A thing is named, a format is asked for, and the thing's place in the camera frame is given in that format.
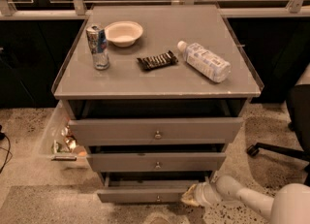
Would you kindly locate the padded gripper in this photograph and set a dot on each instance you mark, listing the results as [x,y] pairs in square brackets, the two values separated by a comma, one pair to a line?
[203,193]

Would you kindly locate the grey bottom drawer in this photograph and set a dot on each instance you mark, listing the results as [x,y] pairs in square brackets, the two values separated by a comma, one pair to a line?
[148,187]

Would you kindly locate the grey drawer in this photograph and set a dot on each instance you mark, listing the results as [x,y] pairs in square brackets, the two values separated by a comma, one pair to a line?
[156,158]
[148,187]
[138,122]

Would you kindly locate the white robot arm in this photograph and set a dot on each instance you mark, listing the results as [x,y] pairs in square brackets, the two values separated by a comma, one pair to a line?
[290,205]

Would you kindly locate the grey top drawer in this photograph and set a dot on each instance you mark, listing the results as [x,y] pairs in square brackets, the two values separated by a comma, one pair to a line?
[138,122]

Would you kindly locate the grey middle drawer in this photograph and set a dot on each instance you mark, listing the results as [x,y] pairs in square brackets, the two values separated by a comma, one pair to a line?
[156,158]

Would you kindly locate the grey drawer cabinet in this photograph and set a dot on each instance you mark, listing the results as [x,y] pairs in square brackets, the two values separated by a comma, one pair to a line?
[164,27]

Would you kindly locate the white plastic bottle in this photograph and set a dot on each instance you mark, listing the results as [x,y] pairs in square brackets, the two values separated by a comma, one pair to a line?
[205,61]

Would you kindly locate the clear plastic storage bin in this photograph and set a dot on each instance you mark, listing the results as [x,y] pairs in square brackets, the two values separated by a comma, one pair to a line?
[58,146]

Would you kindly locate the dark striped snack bar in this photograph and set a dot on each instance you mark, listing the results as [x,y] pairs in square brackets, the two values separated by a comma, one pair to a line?
[158,61]

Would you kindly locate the black office chair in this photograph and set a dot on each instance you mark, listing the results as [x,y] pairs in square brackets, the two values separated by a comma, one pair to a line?
[298,105]

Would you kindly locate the silver blue drink can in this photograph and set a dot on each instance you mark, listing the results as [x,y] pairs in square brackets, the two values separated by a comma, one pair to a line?
[98,46]

